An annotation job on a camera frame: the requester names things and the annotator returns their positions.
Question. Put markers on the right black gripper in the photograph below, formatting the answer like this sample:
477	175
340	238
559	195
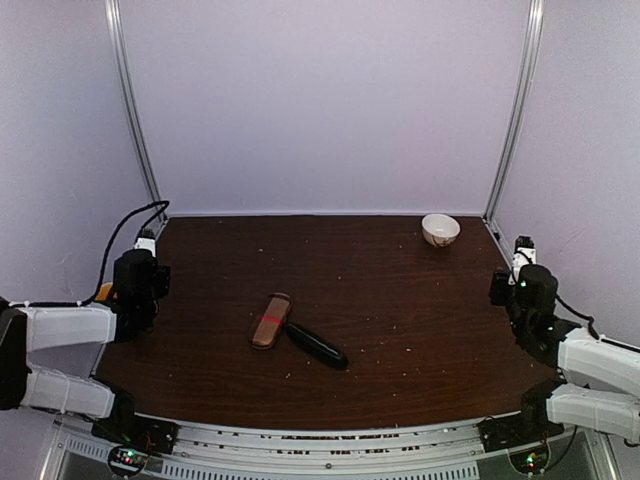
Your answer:
496	295

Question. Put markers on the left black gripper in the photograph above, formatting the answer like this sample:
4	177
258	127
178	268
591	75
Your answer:
164	279

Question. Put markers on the tan glasses case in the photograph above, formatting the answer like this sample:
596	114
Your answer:
266	327

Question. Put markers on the black glasses case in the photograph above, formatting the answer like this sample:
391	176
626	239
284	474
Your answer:
317	347

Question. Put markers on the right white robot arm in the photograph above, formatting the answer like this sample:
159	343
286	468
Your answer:
599	384

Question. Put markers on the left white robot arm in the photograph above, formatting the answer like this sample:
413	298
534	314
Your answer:
120	312

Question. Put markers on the patterned white mug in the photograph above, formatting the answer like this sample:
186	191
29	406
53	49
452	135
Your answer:
106	293

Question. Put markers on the white ceramic bowl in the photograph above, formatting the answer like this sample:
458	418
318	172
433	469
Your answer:
440	230

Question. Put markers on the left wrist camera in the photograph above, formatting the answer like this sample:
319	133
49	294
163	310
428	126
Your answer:
146	240

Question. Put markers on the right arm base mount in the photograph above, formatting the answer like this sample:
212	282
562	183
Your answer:
526	434

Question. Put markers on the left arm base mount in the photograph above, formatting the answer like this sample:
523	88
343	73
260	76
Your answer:
135	438

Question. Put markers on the front aluminium rail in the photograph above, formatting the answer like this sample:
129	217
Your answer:
453	450

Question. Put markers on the left aluminium corner post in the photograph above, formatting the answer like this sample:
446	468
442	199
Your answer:
116	32

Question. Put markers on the aluminium corner post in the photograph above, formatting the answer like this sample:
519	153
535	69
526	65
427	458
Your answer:
116	32
528	64

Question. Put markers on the right aluminium corner post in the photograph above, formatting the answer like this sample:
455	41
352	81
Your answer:
528	64

